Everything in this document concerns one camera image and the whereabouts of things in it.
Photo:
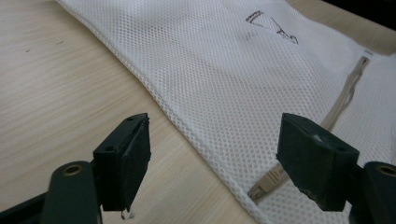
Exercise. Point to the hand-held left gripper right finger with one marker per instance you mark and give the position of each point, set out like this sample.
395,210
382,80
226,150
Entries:
314,161

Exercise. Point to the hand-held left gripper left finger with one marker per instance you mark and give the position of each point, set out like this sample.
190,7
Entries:
124,161

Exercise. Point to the white mesh laundry bag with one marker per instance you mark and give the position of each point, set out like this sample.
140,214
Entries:
236,93

